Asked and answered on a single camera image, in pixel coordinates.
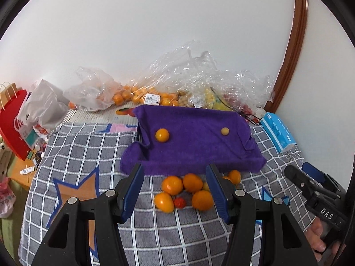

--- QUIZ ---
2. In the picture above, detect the white spotted plush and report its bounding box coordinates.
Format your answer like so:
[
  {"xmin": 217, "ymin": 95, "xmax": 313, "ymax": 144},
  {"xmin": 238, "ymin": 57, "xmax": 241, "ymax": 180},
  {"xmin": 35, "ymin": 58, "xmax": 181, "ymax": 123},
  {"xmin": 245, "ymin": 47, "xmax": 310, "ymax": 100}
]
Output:
[{"xmin": 0, "ymin": 137, "xmax": 12, "ymax": 178}]

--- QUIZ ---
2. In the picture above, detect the pale printed sheet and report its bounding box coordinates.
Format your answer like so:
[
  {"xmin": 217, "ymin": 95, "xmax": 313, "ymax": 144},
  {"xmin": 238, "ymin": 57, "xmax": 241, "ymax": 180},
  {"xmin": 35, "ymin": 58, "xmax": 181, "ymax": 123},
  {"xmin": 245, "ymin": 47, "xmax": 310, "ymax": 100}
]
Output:
[{"xmin": 64, "ymin": 107, "xmax": 139, "ymax": 126}]

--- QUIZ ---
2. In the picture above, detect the wooden side table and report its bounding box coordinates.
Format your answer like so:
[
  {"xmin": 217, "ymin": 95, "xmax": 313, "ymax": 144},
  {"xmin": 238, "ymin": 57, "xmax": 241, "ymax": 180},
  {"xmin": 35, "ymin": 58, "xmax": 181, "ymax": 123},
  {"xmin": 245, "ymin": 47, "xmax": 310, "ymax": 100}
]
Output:
[{"xmin": 7, "ymin": 152, "xmax": 38, "ymax": 193}]

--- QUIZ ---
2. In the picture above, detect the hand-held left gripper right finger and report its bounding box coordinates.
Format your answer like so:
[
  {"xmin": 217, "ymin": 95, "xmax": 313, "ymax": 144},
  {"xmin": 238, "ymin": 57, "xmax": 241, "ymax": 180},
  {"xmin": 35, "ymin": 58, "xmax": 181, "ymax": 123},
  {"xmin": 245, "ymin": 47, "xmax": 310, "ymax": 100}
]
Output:
[{"xmin": 206, "ymin": 163, "xmax": 319, "ymax": 266}]

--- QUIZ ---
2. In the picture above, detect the blue tissue box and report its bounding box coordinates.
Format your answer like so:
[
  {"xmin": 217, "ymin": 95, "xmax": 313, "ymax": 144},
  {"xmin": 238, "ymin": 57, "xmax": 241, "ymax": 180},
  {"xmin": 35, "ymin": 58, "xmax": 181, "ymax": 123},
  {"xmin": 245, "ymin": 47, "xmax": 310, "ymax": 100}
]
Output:
[{"xmin": 260, "ymin": 112, "xmax": 299, "ymax": 154}]

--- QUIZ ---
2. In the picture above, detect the person's right hand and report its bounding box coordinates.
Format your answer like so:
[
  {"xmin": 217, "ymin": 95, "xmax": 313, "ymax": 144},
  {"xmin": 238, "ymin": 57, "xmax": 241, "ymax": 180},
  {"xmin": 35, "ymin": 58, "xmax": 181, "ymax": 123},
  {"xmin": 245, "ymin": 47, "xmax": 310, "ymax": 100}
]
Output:
[{"xmin": 307, "ymin": 218, "xmax": 328, "ymax": 255}]

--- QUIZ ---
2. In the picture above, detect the white plastic bag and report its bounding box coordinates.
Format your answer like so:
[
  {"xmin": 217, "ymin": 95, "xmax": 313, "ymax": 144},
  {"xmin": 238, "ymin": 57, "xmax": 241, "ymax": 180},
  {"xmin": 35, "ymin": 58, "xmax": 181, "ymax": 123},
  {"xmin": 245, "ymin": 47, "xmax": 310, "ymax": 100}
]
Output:
[{"xmin": 18, "ymin": 79, "xmax": 69, "ymax": 142}]

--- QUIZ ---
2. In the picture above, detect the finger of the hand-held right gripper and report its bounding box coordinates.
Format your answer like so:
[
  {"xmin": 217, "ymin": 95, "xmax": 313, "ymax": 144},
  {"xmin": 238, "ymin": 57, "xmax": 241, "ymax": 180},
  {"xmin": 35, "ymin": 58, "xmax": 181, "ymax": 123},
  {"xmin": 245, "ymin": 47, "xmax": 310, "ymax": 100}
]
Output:
[
  {"xmin": 302, "ymin": 162, "xmax": 343, "ymax": 192},
  {"xmin": 284, "ymin": 165, "xmax": 320, "ymax": 200}
]

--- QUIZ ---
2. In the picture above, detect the clear bag of mandarins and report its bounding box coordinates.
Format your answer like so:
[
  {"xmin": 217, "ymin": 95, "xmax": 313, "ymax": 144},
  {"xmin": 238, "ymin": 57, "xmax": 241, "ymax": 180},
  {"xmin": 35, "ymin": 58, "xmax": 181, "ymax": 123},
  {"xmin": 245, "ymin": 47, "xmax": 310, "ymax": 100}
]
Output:
[{"xmin": 111, "ymin": 40, "xmax": 219, "ymax": 108}]

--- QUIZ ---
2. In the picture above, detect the grey chequered star blanket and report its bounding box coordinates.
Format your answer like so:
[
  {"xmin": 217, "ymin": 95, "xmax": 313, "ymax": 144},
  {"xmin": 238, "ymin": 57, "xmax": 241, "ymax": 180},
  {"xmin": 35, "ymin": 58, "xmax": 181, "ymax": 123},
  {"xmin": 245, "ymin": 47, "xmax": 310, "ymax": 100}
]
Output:
[{"xmin": 18, "ymin": 122, "xmax": 317, "ymax": 266}]

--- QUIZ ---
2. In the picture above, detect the pink plastic bag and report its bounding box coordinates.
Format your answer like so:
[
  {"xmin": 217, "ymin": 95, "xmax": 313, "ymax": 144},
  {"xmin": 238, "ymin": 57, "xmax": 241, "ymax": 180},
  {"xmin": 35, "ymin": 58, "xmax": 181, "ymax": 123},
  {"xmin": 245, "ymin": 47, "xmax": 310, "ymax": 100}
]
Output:
[{"xmin": 0, "ymin": 177, "xmax": 15, "ymax": 218}]

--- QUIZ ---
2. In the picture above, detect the dark thin wire frame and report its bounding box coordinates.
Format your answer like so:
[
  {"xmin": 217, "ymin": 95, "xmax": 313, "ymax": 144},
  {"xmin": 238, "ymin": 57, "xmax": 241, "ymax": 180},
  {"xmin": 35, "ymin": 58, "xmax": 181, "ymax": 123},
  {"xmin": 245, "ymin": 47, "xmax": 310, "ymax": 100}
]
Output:
[{"xmin": 241, "ymin": 111, "xmax": 260, "ymax": 126}]

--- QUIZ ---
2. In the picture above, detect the purple towel covered tray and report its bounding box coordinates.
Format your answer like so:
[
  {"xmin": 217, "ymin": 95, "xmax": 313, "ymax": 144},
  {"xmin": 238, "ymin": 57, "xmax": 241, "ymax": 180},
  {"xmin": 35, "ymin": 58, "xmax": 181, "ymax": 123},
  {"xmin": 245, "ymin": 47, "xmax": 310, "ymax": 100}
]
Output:
[{"xmin": 120, "ymin": 105, "xmax": 267, "ymax": 177}]

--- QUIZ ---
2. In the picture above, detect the orange mandarin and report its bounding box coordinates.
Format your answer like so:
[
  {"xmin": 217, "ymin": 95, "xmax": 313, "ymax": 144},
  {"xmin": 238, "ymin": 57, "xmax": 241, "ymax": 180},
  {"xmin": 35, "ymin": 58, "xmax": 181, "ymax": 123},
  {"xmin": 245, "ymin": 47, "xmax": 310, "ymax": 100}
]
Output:
[
  {"xmin": 191, "ymin": 190, "xmax": 215, "ymax": 211},
  {"xmin": 182, "ymin": 173, "xmax": 204, "ymax": 193},
  {"xmin": 162, "ymin": 176, "xmax": 184, "ymax": 195}
]

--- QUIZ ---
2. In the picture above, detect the brown wooden door frame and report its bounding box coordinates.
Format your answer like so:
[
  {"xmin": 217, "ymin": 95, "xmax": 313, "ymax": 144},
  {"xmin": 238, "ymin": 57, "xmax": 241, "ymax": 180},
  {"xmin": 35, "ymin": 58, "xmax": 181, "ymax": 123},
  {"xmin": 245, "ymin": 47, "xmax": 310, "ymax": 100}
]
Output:
[{"xmin": 265, "ymin": 0, "xmax": 309, "ymax": 113}]

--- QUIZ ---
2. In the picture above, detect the empty clear plastic bag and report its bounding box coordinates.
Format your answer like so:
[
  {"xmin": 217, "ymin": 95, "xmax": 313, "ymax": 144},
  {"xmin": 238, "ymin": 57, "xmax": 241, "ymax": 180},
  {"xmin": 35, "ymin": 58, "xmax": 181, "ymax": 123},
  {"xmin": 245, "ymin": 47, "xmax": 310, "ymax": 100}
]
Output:
[{"xmin": 63, "ymin": 66, "xmax": 122, "ymax": 112}]

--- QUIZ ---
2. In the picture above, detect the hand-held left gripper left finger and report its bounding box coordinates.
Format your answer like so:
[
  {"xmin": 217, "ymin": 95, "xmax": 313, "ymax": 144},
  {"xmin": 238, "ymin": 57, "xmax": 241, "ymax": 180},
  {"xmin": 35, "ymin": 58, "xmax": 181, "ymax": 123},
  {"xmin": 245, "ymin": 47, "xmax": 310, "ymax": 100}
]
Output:
[{"xmin": 30, "ymin": 163, "xmax": 145, "ymax": 266}]

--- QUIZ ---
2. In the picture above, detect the red paper bag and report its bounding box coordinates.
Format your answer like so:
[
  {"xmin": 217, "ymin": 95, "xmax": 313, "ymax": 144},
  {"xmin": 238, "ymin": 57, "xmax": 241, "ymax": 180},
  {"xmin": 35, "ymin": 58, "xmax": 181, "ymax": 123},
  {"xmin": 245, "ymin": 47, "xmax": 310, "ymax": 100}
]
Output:
[{"xmin": 0, "ymin": 82, "xmax": 36, "ymax": 160}]

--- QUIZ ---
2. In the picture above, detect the small orange kumquat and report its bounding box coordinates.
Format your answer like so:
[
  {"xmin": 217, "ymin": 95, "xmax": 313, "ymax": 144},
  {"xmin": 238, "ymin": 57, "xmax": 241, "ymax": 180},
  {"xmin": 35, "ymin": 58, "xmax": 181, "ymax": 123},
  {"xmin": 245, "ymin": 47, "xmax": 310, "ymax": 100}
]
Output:
[
  {"xmin": 228, "ymin": 170, "xmax": 242, "ymax": 186},
  {"xmin": 154, "ymin": 192, "xmax": 175, "ymax": 213},
  {"xmin": 155, "ymin": 128, "xmax": 170, "ymax": 143}
]

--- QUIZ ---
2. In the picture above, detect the green cloth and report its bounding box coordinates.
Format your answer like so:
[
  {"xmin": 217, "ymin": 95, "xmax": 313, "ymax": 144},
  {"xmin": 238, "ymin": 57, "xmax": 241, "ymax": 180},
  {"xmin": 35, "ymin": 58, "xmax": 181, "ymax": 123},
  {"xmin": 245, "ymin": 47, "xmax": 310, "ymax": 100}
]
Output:
[{"xmin": 0, "ymin": 181, "xmax": 28, "ymax": 258}]

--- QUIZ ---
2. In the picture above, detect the clear bag of yellow fruit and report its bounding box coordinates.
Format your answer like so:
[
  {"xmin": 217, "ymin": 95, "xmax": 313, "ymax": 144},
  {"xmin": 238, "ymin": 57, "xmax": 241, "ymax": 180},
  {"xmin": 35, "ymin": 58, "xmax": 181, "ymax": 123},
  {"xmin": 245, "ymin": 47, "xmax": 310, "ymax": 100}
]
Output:
[{"xmin": 189, "ymin": 69, "xmax": 276, "ymax": 112}]

